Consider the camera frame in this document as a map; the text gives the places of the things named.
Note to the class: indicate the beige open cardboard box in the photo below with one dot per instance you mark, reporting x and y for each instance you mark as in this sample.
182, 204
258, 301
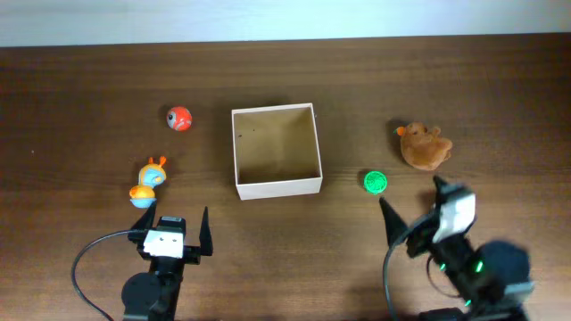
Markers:
276, 151

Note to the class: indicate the red grey toy ball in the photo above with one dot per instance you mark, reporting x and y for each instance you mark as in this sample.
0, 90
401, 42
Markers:
179, 118

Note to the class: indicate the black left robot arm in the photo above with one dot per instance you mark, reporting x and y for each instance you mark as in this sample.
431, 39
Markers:
153, 295

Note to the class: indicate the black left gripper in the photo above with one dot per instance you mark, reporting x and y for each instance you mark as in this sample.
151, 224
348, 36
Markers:
193, 255

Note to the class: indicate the blue orange snail toy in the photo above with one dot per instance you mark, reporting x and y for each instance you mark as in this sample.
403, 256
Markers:
142, 195

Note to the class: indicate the brown plush toy animal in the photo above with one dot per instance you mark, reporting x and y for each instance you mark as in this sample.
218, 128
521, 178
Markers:
422, 147

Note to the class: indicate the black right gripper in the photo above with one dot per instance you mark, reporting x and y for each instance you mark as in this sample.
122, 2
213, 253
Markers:
421, 234

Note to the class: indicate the green lattice ball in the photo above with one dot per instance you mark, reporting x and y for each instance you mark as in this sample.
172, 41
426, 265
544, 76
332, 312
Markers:
375, 182

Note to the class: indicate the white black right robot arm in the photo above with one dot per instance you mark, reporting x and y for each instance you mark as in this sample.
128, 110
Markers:
493, 280

